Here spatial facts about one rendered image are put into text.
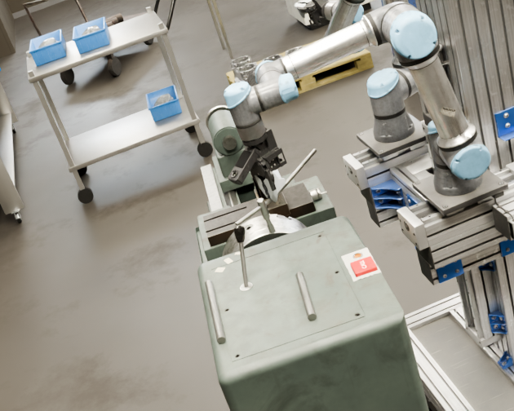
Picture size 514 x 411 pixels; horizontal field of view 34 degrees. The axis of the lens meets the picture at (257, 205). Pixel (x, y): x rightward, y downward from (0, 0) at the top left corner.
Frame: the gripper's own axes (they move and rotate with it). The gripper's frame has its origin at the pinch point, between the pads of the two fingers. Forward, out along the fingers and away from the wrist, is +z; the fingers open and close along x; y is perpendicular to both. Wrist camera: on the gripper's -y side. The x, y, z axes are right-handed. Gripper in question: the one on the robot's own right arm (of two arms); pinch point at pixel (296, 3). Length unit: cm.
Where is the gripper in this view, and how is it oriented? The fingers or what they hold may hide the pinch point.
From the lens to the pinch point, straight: 348.1
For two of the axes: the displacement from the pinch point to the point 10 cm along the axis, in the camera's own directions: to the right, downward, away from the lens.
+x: 7.2, -6.0, 3.5
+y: 3.8, 7.7, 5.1
